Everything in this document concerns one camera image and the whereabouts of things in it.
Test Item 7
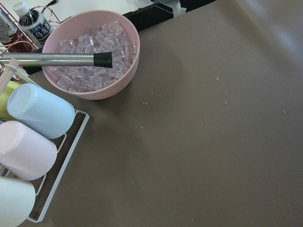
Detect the white wire cup rack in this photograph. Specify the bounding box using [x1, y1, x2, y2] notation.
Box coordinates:
[0, 58, 90, 223]

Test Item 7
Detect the tea bottle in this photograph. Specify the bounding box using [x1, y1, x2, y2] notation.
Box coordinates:
[13, 1, 53, 48]

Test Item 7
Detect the pink plastic cup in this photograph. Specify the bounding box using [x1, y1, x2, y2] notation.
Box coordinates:
[0, 121, 57, 181]

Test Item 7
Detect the pink bowl of ice cubes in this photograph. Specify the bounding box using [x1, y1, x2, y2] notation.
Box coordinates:
[41, 9, 141, 100]

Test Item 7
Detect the yellow plastic cup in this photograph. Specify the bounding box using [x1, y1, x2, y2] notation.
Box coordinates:
[0, 81, 21, 120]

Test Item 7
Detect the steel muddler black tip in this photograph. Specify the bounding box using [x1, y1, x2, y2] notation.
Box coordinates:
[0, 52, 113, 68]

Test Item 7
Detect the blue plastic cup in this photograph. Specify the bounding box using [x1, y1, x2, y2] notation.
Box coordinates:
[7, 83, 75, 139]

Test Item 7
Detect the white plastic cup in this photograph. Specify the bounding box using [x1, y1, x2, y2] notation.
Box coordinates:
[0, 176, 36, 227]

